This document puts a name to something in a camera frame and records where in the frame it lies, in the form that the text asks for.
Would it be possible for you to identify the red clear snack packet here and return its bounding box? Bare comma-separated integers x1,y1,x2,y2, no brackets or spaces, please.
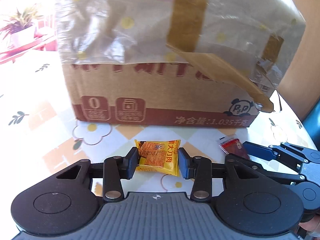
217,134,250,160

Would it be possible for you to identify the yellow spicy snack packet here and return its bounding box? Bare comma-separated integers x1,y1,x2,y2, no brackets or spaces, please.
135,140,181,177

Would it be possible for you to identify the person's right hand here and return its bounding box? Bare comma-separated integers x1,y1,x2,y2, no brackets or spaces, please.
299,215,320,239

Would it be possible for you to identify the wooden board panel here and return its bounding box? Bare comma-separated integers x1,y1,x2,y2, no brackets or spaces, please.
278,0,319,120

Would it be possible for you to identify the cardboard box with plastic liner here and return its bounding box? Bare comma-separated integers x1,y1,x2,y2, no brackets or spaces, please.
56,0,305,127

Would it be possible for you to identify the pink room scene backdrop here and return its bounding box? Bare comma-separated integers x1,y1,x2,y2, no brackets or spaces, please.
1,0,57,64

